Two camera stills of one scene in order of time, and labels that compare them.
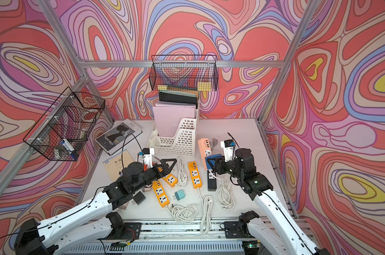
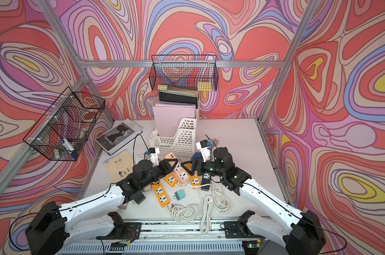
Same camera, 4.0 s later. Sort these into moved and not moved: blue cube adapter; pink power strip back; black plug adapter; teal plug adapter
Moved: blue cube adapter; pink power strip back
Not moved: teal plug adapter; black plug adapter
